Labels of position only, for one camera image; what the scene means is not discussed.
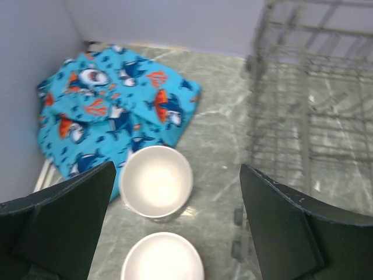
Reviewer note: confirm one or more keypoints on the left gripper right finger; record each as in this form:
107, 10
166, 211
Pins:
299, 237

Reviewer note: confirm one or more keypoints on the white bowl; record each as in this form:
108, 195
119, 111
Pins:
163, 255
156, 182

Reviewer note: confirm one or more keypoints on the white bowl far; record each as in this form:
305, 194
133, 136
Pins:
156, 182

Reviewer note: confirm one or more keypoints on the white bowl near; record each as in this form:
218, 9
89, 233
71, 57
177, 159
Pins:
163, 255

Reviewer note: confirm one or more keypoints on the blue shark print cloth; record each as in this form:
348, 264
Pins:
106, 105

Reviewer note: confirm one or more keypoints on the grey wire dish rack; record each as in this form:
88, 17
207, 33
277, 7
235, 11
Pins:
310, 116

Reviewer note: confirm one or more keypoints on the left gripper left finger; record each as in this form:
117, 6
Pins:
58, 228

